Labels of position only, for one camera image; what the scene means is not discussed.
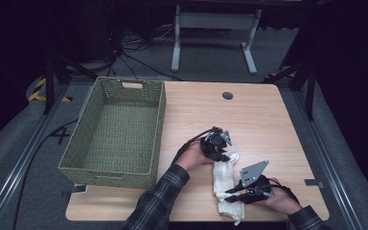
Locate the person's left hand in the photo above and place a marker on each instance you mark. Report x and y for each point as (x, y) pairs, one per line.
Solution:
(193, 156)

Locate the dark round table grommet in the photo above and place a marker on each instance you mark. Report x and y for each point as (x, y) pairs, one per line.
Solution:
(227, 95)

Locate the person's right hand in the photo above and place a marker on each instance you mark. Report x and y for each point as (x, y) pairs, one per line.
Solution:
(282, 199)

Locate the white metal desk frame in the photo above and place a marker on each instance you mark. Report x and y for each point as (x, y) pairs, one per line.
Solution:
(217, 20)

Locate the white cloth with bear print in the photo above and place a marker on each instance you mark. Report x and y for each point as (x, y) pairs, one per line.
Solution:
(226, 188)

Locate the black tripod stand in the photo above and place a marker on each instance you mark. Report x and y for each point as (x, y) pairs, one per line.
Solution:
(49, 83)
(310, 86)

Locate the grey metal floor rail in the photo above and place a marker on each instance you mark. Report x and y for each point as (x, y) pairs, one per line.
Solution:
(22, 163)
(329, 153)

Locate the green woven basket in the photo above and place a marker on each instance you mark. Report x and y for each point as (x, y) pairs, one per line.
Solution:
(118, 134)

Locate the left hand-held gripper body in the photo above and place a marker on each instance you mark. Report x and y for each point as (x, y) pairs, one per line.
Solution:
(216, 142)

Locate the yellow black floor tape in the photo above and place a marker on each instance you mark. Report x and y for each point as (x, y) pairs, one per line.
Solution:
(33, 95)

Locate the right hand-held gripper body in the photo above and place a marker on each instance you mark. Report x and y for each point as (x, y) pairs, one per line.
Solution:
(256, 182)

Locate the grey table edge bracket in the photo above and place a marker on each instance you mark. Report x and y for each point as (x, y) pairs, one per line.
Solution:
(314, 183)

